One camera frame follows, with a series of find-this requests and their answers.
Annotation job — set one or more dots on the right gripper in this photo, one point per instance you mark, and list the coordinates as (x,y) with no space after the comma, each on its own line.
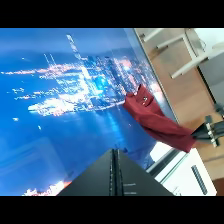
(212,130)

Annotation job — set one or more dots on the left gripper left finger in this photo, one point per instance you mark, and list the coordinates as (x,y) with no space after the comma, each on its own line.
(96,180)

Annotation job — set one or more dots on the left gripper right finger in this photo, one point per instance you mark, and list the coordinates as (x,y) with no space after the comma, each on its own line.
(136,180)

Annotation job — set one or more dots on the red T-shirt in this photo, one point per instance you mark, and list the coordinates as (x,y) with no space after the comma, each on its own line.
(156,121)

